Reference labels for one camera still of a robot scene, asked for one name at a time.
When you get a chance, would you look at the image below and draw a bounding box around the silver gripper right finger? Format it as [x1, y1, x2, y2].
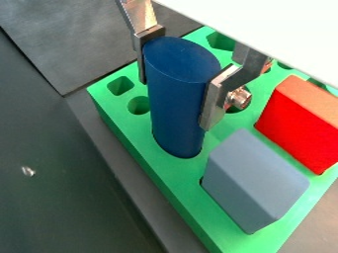
[200, 42, 273, 130]

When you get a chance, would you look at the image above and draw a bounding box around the blue oval cylinder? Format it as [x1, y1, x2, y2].
[143, 37, 221, 158]

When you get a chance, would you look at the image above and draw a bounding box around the red rectangular block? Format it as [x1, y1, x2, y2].
[256, 75, 338, 175]

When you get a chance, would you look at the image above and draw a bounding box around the light blue rectangular block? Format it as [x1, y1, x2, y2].
[201, 128, 309, 234]

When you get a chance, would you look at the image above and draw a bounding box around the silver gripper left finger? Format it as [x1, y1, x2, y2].
[115, 0, 166, 84]

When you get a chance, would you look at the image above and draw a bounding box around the green shape sorter block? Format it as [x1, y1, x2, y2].
[87, 63, 338, 253]

